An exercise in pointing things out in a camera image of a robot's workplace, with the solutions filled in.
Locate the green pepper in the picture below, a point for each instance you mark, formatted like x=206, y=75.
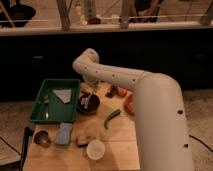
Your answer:
x=111, y=116

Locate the grey cloth in tray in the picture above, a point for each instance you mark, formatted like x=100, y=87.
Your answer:
x=63, y=94

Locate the orange bowl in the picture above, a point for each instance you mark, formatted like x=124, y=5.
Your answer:
x=128, y=104

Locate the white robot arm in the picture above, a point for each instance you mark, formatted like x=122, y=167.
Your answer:
x=160, y=118

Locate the black clamp post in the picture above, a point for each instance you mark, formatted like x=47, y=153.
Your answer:
x=28, y=132

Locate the white handled brush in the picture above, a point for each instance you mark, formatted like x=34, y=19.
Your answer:
x=88, y=100

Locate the metal spoon in tray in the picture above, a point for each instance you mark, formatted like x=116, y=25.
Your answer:
x=46, y=107

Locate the blue sponge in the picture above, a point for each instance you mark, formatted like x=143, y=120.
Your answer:
x=64, y=134

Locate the dark metal cup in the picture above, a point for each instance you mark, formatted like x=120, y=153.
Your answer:
x=42, y=138

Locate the orange tomato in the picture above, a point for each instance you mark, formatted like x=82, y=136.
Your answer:
x=121, y=92

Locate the dark red grapes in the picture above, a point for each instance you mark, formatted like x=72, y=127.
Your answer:
x=111, y=92

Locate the green plastic tray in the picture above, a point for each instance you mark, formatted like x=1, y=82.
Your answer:
x=58, y=111

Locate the purple bowl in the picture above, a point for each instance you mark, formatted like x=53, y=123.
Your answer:
x=82, y=111

